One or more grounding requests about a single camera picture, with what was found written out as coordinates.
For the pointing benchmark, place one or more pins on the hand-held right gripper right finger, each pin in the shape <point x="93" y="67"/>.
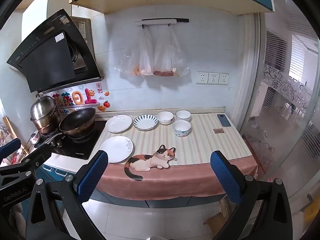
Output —
<point x="225" y="177"/>

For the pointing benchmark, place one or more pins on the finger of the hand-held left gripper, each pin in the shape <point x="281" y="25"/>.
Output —
<point x="38" y="155"/>
<point x="10" y="146"/>

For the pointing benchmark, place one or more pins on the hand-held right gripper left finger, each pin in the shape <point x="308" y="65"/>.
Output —
<point x="93" y="175"/>

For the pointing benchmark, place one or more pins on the white bowl dark rim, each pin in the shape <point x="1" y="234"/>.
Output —
<point x="183" y="114"/>

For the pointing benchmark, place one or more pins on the wooden rack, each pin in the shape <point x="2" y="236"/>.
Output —
<point x="10" y="130"/>

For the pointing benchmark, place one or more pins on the small white printed dish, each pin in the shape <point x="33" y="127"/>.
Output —
<point x="34" y="137"/>

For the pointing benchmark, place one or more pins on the black glass cooktop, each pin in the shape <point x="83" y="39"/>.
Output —
<point x="82" y="147"/>

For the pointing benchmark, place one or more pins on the white plate blue flower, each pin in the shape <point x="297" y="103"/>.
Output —
<point x="115" y="150"/>

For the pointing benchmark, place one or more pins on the striped cat print tablecloth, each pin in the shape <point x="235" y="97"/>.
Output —
<point x="200" y="145"/>

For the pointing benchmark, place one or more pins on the stainless steel steamer pot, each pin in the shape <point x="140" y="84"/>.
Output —
<point x="45" y="112"/>

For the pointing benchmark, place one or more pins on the small wooden stool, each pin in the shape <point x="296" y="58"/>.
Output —
<point x="216" y="221"/>

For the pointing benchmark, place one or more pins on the small brown square coaster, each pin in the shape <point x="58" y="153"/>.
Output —
<point x="218" y="130"/>

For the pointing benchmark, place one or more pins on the white plate small dark sprig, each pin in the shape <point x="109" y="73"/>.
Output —
<point x="119" y="124"/>

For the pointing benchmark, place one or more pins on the dark blue smartphone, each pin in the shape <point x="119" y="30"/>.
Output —
<point x="223" y="120"/>

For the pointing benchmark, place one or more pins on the white bowl blue pattern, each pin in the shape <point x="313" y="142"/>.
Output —
<point x="182" y="127"/>

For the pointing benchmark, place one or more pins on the white plate black radial stripes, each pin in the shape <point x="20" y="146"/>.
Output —
<point x="145" y="122"/>

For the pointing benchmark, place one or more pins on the stone counter back ledge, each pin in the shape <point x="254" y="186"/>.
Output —
<point x="140" y="112"/>

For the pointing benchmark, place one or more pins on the white bowl red dots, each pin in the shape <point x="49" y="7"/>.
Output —
<point x="165" y="117"/>

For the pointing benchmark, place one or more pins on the black range hood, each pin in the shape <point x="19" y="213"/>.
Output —
<point x="45" y="57"/>

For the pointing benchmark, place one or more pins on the frosted glass sliding door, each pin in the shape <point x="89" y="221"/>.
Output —
<point x="282" y="92"/>

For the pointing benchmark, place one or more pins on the clear plastic food bag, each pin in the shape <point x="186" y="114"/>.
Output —
<point x="146" y="55"/>
<point x="127" y="66"/>
<point x="168" y="57"/>

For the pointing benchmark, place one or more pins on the colourful wall sticker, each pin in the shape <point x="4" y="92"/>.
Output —
<point x="87" y="97"/>

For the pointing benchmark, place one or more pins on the white wall outlet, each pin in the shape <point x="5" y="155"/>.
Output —
<point x="202" y="78"/>
<point x="213" y="78"/>
<point x="223" y="78"/>

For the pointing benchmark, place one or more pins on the white duct housing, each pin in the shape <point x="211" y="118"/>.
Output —
<point x="37" y="12"/>

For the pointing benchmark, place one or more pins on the white wall hook rail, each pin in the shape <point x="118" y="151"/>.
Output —
<point x="160" y="21"/>

